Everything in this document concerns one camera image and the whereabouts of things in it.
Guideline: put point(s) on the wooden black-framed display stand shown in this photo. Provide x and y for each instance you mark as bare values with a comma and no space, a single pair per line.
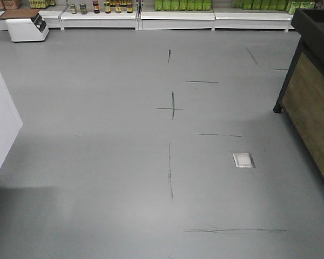
302,94

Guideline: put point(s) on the metal floor outlet plate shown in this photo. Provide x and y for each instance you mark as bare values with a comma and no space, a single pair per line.
243,160

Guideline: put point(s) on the green packaged goods row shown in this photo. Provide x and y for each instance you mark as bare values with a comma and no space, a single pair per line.
182,5

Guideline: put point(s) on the white shelf base unit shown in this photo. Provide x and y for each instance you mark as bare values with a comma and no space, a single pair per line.
146,18

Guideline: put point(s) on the dark sauce jar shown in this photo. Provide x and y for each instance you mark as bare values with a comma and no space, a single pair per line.
96,6

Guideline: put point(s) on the white box appliance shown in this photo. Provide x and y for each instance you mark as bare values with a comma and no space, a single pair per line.
25,25

